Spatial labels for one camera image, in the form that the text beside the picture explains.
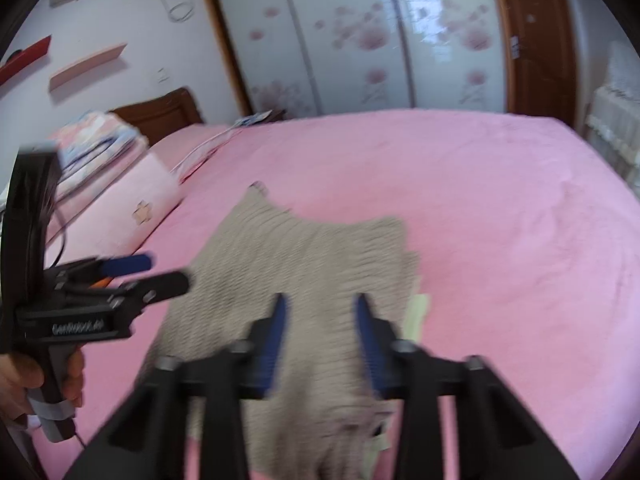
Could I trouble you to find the folded floral quilt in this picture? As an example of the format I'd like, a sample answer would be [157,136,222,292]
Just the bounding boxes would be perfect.
[47,110,149,196]

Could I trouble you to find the white cable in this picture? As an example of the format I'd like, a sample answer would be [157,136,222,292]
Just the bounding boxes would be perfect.
[170,127,237,177]

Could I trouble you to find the pale green black-trimmed garment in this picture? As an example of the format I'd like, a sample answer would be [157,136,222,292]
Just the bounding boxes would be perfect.
[372,292,431,456]

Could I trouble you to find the papers beside headboard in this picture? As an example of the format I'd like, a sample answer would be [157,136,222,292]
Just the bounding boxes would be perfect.
[231,110,287,129]

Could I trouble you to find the grey knitted cardigan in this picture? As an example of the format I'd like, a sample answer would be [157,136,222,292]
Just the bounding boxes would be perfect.
[142,182,421,480]

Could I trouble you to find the red wall shelf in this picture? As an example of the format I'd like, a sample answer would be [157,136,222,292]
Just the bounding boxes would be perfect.
[0,35,53,86]

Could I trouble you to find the brown wooden door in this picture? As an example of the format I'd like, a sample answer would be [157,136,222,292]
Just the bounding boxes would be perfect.
[487,0,578,126]

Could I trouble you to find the white lace covered furniture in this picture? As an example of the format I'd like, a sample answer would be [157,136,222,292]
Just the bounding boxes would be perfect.
[582,40,640,181]

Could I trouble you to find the white wall hose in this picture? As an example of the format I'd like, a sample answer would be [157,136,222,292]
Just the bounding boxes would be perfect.
[155,0,197,24]

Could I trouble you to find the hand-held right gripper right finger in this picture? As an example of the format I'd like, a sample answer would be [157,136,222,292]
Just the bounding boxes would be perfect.
[354,293,581,480]

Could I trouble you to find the pink bed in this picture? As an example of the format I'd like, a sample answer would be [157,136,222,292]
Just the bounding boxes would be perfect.
[25,110,640,480]

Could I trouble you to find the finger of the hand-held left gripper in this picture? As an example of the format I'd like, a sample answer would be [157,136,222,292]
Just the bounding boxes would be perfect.
[96,253,156,279]
[117,270,191,306]

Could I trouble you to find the floral sliding door wardrobe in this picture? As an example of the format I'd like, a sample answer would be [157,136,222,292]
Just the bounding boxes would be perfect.
[197,0,511,118]

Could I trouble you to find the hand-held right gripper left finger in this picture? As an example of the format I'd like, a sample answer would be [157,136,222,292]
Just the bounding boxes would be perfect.
[65,292,289,480]

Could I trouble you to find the pink wall shelf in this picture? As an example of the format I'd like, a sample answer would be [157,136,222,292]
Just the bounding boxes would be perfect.
[48,44,128,93]

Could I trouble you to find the dark wooden headboard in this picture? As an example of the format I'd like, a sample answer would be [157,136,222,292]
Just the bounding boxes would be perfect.
[107,87,203,139]

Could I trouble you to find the person's left hand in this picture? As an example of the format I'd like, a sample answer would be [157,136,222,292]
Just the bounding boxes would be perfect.
[0,348,86,419]

